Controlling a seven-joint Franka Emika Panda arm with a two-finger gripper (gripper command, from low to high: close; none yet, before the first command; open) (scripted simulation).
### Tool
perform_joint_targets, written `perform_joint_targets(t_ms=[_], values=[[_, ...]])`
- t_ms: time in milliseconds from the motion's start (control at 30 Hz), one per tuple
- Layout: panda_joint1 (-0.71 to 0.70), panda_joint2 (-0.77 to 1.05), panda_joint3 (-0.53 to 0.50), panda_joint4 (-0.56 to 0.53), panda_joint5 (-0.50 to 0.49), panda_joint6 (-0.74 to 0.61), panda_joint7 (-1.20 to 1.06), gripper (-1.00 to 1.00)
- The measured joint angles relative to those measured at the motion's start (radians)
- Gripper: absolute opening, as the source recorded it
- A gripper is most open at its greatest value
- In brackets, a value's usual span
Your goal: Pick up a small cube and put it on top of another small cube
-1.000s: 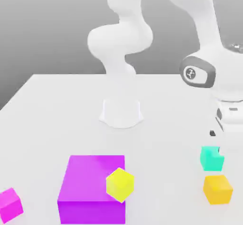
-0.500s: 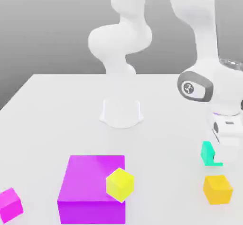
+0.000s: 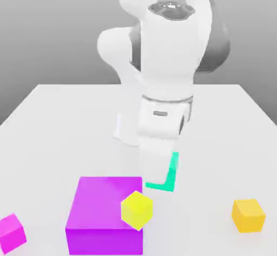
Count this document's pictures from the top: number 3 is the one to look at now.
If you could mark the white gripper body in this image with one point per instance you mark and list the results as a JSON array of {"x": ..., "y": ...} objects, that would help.
[{"x": 154, "y": 161}]

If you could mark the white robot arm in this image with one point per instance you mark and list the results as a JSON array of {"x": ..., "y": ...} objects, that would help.
[{"x": 168, "y": 50}]

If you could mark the small yellow cube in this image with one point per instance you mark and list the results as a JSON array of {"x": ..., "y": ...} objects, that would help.
[{"x": 136, "y": 210}]

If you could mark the small orange cube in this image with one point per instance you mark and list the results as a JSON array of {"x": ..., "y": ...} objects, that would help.
[{"x": 248, "y": 216}]

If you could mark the small magenta cube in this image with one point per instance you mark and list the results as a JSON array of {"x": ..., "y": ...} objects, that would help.
[{"x": 10, "y": 232}]

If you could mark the large purple box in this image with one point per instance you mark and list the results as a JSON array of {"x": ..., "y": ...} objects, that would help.
[{"x": 95, "y": 212}]

